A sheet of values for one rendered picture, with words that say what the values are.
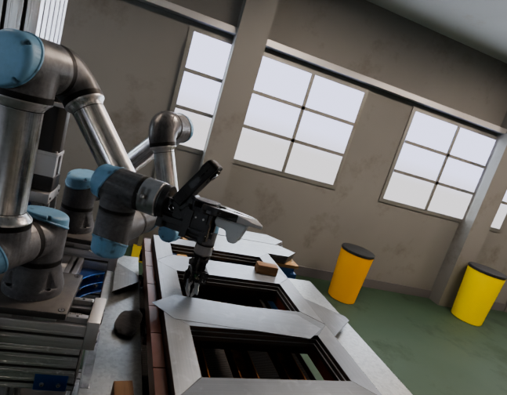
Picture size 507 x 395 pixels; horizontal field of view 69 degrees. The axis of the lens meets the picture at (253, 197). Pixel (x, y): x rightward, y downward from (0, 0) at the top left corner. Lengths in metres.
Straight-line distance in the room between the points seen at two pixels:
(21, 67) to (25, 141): 0.16
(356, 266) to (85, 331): 3.46
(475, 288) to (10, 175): 5.21
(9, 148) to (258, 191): 3.48
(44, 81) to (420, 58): 4.41
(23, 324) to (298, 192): 3.56
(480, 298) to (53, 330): 5.03
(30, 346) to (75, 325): 0.13
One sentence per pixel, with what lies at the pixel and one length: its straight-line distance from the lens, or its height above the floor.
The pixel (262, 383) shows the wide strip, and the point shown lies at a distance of 1.31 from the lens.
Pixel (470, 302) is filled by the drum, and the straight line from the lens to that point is 5.58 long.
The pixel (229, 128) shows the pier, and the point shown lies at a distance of 3.80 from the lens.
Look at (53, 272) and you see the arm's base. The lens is 1.15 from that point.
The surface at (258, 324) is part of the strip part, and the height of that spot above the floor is 0.87.
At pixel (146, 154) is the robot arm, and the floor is 1.40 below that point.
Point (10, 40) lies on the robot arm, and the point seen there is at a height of 1.66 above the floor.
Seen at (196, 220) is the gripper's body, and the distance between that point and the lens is 0.73.
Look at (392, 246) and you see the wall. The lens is 5.21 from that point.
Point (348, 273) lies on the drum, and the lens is 4.32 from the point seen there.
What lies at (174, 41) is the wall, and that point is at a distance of 3.97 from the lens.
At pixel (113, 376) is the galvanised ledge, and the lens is 1.49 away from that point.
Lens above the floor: 1.64
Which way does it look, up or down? 11 degrees down
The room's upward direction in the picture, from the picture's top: 17 degrees clockwise
